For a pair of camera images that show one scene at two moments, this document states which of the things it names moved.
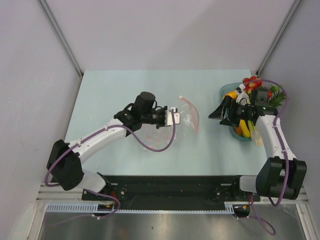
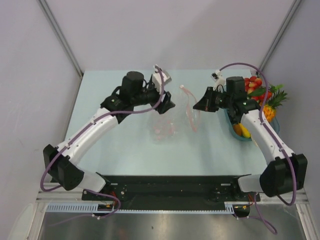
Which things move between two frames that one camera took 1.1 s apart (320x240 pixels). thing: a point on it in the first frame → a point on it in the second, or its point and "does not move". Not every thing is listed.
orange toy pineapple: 278,97 does not move
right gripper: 219,112 → 205,104
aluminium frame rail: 58,194 does not move
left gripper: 163,111 → 166,105
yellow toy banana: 245,131 does not move
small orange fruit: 238,130 does not move
